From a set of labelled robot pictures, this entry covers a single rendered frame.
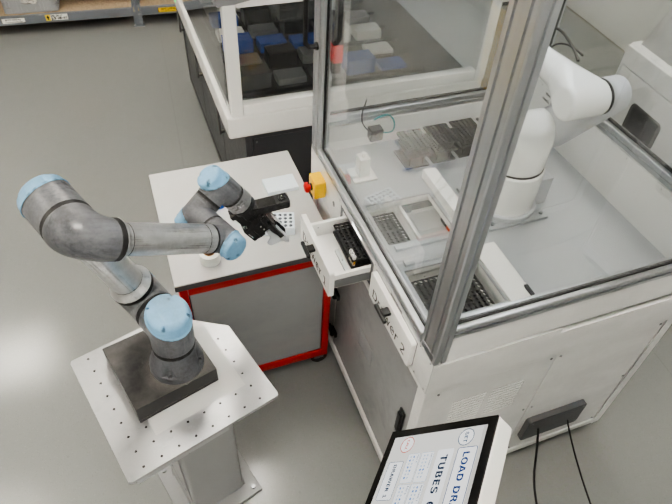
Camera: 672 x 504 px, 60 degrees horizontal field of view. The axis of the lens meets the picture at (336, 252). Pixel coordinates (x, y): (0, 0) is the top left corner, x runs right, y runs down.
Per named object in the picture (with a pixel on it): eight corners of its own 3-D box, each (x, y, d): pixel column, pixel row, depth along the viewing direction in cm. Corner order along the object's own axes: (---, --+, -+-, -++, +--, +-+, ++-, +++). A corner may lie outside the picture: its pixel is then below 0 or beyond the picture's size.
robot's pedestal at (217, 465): (191, 537, 211) (153, 441, 156) (156, 471, 227) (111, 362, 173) (262, 489, 224) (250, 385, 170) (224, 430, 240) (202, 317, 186)
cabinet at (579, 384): (392, 506, 222) (425, 399, 165) (308, 305, 288) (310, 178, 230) (596, 431, 248) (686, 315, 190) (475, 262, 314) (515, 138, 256)
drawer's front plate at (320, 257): (328, 297, 186) (329, 274, 178) (300, 236, 205) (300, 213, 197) (333, 296, 187) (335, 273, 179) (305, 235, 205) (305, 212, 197)
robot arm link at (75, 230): (76, 230, 111) (256, 230, 150) (50, 201, 116) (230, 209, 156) (59, 280, 115) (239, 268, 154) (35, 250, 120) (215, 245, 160)
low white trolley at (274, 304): (201, 403, 248) (174, 287, 194) (176, 296, 288) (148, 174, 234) (329, 366, 264) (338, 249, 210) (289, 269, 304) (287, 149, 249)
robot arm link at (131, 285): (150, 337, 162) (28, 229, 116) (123, 305, 169) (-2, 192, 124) (184, 307, 165) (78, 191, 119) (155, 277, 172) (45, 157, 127)
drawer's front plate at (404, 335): (406, 367, 170) (411, 345, 162) (368, 293, 188) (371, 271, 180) (411, 365, 170) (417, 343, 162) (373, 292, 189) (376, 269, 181)
